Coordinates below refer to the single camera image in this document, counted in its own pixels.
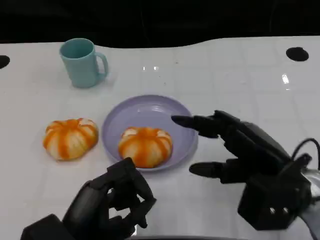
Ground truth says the pale green mug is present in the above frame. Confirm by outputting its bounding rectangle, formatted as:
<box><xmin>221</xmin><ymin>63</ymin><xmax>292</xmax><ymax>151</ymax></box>
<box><xmin>59</xmin><ymin>37</ymin><xmax>109</xmax><ymax>89</ymax></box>

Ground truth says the lilac plate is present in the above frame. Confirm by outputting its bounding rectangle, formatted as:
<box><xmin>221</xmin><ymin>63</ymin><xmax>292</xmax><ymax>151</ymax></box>
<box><xmin>101</xmin><ymin>94</ymin><xmax>199</xmax><ymax>172</ymax></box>

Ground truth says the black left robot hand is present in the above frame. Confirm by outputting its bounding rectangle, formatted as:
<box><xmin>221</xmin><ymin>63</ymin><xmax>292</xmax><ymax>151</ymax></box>
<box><xmin>62</xmin><ymin>157</ymin><xmax>157</xmax><ymax>238</ymax></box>

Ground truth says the black table grommet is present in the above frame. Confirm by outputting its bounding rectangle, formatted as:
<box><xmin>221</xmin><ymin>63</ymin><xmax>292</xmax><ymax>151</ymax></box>
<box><xmin>285</xmin><ymin>46</ymin><xmax>310</xmax><ymax>62</ymax></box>
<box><xmin>0</xmin><ymin>55</ymin><xmax>11</xmax><ymax>70</ymax></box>

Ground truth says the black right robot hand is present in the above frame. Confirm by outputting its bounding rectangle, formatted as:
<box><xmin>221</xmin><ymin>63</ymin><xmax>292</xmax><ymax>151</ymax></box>
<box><xmin>171</xmin><ymin>109</ymin><xmax>292</xmax><ymax>186</ymax></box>

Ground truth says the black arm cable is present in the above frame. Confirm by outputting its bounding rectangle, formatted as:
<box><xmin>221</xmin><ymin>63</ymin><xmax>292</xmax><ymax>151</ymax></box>
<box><xmin>291</xmin><ymin>138</ymin><xmax>320</xmax><ymax>171</ymax></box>

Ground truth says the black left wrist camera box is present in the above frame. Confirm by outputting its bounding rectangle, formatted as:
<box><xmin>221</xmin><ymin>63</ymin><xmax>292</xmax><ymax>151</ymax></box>
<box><xmin>20</xmin><ymin>214</ymin><xmax>76</xmax><ymax>240</ymax></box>

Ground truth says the orange and white bread roll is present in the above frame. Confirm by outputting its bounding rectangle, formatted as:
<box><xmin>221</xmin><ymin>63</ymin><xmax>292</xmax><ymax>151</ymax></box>
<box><xmin>42</xmin><ymin>117</ymin><xmax>99</xmax><ymax>161</ymax></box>
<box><xmin>117</xmin><ymin>126</ymin><xmax>174</xmax><ymax>169</ymax></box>

